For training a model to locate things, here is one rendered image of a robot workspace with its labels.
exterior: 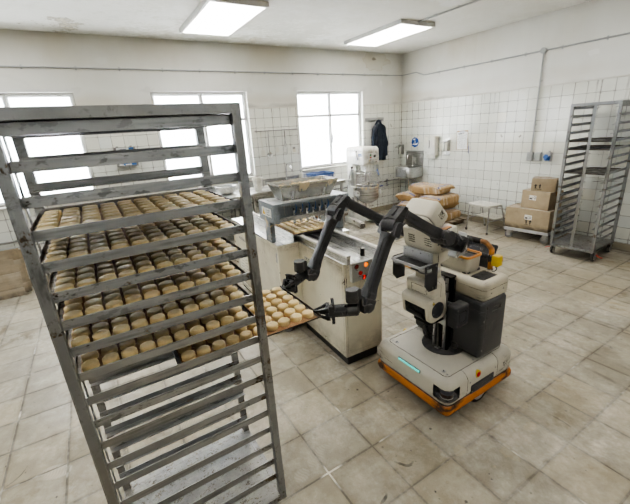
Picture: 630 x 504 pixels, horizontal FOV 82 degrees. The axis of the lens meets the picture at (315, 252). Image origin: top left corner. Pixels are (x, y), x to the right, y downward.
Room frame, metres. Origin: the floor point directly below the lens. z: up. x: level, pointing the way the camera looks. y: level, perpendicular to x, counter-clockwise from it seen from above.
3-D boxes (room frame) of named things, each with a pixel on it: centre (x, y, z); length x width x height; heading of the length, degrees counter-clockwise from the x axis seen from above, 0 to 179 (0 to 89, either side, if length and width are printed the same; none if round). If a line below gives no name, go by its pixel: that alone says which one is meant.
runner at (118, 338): (1.09, 0.50, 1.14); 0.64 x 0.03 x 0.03; 121
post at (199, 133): (1.61, 0.46, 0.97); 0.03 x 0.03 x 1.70; 31
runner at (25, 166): (1.09, 0.50, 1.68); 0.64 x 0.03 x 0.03; 121
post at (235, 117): (1.22, 0.22, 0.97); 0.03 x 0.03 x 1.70; 31
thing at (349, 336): (2.68, -0.17, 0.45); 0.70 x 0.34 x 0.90; 28
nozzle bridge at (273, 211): (3.12, 0.07, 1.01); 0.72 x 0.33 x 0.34; 118
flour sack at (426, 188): (6.32, -2.11, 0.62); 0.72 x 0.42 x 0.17; 37
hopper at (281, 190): (3.12, 0.07, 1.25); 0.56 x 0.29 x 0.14; 118
